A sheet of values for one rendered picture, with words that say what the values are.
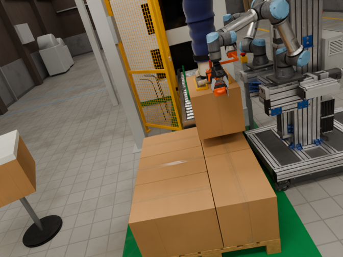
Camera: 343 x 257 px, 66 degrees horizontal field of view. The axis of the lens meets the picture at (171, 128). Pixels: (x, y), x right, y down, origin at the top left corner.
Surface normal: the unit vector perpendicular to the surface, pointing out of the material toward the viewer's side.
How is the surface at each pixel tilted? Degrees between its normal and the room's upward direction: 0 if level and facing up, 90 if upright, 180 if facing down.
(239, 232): 90
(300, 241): 0
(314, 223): 0
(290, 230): 0
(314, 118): 90
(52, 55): 90
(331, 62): 90
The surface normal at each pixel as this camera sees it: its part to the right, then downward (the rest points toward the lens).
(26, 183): 0.44, 0.31
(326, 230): -0.23, -0.87
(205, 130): 0.01, 0.44
